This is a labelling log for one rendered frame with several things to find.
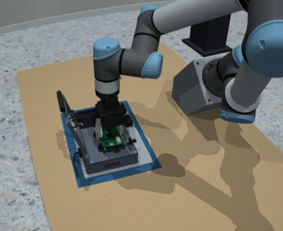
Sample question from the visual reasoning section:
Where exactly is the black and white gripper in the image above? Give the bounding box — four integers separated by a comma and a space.
91, 89, 124, 141

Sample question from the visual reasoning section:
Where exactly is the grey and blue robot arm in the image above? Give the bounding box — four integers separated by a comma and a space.
93, 0, 283, 124

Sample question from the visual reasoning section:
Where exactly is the green circuit board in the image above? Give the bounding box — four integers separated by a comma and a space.
100, 126, 124, 147

